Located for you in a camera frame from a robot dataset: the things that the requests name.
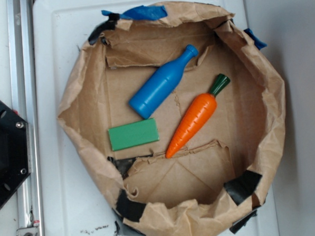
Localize blue toy bottle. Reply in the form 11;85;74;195
129;44;198;119

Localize white plastic tray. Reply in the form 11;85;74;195
31;0;281;236

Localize aluminium extrusion rail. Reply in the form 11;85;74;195
7;0;45;236

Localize blue tape piece top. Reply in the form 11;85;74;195
101;5;168;21

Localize orange toy carrot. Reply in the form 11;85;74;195
165;73;231;159

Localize blue tape piece right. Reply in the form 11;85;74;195
244;28;267;50

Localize brown paper bag bin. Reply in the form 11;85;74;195
58;2;286;236

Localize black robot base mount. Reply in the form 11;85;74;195
0;101;30;209

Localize green rectangular block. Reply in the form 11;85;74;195
108;118;160;151

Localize blue tape piece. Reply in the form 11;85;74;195
101;5;168;21
244;28;267;50

